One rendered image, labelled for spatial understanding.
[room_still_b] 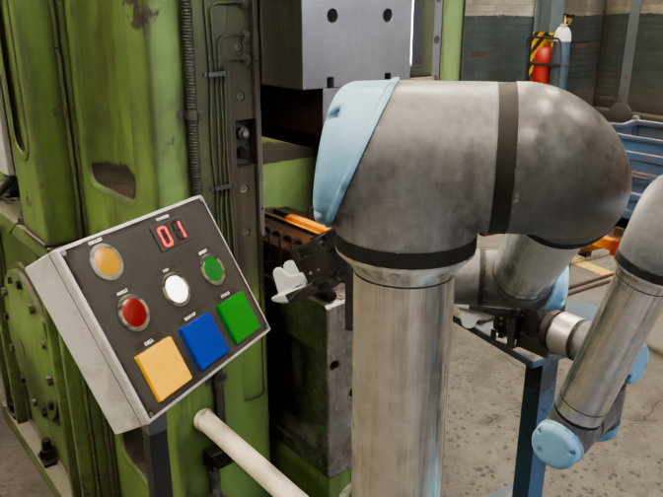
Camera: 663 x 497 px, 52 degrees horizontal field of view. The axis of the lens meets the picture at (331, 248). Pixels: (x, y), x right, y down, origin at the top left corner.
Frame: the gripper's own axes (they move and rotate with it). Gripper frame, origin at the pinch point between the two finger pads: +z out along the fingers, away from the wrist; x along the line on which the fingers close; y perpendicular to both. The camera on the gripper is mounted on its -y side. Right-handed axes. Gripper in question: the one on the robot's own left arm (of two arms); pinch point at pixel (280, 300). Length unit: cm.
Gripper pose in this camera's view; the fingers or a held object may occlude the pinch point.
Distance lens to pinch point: 114.1
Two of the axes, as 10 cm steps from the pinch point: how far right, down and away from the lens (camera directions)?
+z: -7.8, 3.5, 5.2
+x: -4.4, 2.9, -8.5
